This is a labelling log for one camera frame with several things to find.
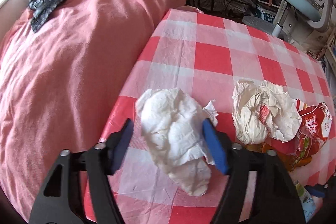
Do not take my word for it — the red white snack bag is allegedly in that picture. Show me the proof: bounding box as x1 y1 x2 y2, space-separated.
288 100 333 171

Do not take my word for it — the white tissue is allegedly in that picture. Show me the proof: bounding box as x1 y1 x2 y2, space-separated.
135 88 218 197

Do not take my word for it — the pink bed duvet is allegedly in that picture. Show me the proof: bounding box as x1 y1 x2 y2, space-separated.
1 0 186 220

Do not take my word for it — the blue green milk carton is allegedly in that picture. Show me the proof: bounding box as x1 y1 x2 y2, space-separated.
293 180 316 222

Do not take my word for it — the orange peel piece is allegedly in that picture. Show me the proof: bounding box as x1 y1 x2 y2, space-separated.
245 141 297 169

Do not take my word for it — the cream crumpled paper wrapper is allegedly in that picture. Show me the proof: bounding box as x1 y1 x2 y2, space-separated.
232 80 302 144

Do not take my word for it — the red white checkered tablecloth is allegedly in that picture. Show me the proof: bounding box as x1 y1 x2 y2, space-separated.
101 9 334 223

